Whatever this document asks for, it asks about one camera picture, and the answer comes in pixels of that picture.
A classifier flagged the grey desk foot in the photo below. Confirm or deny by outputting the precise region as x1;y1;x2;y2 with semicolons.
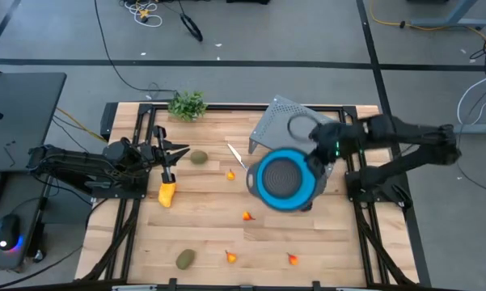
447;123;486;135
410;0;486;29

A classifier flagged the white floor cable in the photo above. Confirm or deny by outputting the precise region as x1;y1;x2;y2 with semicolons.
455;66;486;126

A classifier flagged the brown-green kiwi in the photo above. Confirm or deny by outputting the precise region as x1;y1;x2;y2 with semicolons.
175;248;197;271
189;150;209;166

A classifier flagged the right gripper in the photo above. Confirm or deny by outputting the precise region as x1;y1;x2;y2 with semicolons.
308;120;367;192

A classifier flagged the black cable loop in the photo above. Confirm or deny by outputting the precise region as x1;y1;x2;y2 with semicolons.
179;11;205;43

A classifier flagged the green potted plant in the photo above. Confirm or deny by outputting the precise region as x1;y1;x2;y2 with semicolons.
167;91;209;123

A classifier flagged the blue collapsible bowl grey rim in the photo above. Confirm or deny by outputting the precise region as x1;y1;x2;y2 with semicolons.
245;147;323;213

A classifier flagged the grey perforated metal shelf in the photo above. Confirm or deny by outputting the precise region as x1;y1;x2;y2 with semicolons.
248;95;343;157

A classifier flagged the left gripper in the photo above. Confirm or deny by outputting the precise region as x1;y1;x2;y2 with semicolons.
143;124;191;185

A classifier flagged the white cable bundle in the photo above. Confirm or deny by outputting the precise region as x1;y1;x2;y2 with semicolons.
120;0;164;28

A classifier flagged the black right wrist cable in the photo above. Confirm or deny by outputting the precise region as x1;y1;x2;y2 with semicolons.
286;113;321;143

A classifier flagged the yellow floor cable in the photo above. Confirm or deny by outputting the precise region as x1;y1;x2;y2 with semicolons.
367;0;486;45
55;107;108;143

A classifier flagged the dark grey desk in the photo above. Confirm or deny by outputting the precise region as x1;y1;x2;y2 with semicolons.
0;72;68;272

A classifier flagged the black computer mouse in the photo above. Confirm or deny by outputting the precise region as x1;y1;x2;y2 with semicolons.
0;213;21;251

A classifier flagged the long black floor cable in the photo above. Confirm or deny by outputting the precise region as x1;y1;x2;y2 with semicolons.
0;197;106;291
93;0;179;93

